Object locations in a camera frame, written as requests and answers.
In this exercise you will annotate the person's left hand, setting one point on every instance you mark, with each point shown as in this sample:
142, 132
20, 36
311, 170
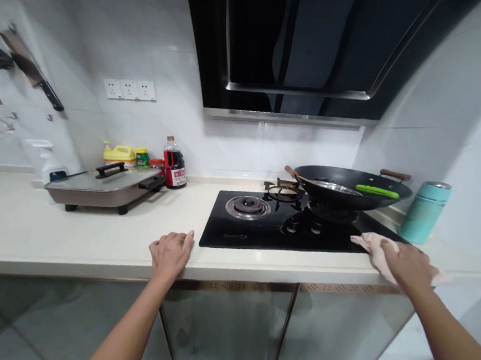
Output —
170, 254

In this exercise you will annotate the person's right hand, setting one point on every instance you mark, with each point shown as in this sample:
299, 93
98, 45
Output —
410, 268

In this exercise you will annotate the person's right thumb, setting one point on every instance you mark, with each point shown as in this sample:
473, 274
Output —
389, 246

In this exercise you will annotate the person's left fingers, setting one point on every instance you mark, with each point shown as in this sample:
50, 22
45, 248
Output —
168, 238

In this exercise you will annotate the person's left thumb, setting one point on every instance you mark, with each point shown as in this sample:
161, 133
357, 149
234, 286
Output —
189, 238

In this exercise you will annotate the beige cleaning cloth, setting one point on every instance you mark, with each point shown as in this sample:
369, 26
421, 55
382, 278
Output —
367, 244

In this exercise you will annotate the black glass gas stove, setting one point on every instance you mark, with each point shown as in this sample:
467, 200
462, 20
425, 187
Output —
228, 236

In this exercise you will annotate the teal thermos flask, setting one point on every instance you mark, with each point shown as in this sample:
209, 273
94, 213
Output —
424, 213

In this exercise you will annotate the round metal stove burner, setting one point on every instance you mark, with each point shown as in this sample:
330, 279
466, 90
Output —
247, 207

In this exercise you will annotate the dark soy sauce bottle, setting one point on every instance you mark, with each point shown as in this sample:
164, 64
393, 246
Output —
175, 168

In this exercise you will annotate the red-lidded jar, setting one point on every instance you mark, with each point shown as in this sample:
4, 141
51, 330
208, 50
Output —
157, 165

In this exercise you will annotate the black stove knob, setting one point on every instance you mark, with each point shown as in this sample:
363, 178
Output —
316, 227
292, 226

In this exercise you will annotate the brown electric skillet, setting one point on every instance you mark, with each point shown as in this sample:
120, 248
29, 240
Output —
100, 199

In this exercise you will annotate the green-labelled jar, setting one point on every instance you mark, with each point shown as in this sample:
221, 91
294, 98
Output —
142, 158

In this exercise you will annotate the glossy cabinet door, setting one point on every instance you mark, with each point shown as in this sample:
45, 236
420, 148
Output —
231, 330
344, 330
68, 322

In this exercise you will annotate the yellow plastic jug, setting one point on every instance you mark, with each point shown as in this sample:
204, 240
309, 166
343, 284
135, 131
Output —
120, 155

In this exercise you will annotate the black iron pot support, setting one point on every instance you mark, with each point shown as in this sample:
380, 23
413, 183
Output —
283, 193

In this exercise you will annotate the white spray bottle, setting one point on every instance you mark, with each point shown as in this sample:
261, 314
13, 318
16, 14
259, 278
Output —
47, 162

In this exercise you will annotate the black range hood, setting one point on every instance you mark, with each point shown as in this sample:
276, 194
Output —
296, 38

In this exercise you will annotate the white wall socket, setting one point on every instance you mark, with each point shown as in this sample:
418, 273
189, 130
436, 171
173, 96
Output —
147, 91
129, 89
113, 89

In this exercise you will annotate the metal wall hook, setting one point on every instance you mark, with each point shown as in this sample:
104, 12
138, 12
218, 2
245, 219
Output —
8, 123

